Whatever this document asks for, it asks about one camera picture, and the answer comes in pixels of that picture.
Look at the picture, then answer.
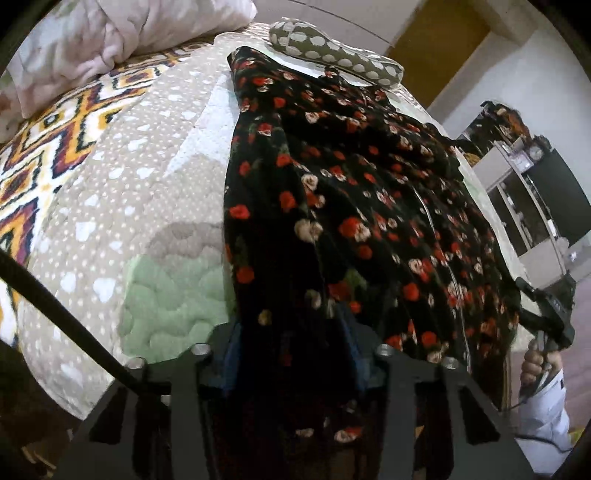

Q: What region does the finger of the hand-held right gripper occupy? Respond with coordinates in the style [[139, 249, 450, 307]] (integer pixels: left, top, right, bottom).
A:
[[514, 277, 546, 334]]

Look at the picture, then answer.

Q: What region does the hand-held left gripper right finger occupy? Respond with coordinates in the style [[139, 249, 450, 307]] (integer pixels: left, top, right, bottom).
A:
[[337, 316, 536, 480]]

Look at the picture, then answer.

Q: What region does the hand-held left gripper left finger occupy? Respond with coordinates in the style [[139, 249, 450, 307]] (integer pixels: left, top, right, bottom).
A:
[[55, 322, 245, 480]]

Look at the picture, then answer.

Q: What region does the black floral dress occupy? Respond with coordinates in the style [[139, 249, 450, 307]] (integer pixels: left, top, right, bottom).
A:
[[222, 46, 523, 444]]

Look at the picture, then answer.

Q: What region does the person's right hand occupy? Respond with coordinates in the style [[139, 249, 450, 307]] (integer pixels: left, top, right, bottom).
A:
[[521, 344, 562, 394]]

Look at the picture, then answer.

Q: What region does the black television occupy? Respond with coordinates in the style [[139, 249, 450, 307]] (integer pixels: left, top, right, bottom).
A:
[[526, 148, 591, 248]]

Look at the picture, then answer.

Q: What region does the grey shelf unit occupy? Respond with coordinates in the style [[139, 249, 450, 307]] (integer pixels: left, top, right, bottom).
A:
[[475, 138, 574, 288]]

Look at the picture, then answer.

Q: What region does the dark ornate table clock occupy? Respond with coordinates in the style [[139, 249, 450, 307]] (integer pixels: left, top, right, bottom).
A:
[[526, 137, 553, 163]]

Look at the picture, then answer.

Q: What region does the pile of clutter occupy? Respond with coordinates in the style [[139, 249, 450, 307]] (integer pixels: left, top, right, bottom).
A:
[[457, 102, 532, 168]]

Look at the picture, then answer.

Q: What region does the heart-patterned quilted bedspread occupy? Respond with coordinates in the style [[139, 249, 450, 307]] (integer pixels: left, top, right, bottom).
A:
[[18, 23, 522, 416]]

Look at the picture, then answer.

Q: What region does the wooden door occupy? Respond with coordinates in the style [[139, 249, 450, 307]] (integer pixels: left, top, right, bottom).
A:
[[390, 0, 491, 109]]

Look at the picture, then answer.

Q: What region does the geometric patterned blanket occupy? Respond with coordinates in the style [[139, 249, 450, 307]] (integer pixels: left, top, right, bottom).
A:
[[0, 41, 218, 352]]

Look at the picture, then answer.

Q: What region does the olive polka-dot pillow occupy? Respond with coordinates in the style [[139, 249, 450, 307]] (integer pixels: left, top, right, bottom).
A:
[[269, 17, 405, 88]]

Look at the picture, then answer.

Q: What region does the pink fluffy comforter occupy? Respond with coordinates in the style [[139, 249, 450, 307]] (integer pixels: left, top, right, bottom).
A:
[[0, 0, 257, 139]]

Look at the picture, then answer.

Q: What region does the black cable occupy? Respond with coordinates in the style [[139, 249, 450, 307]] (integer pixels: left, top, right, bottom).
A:
[[0, 249, 148, 398]]

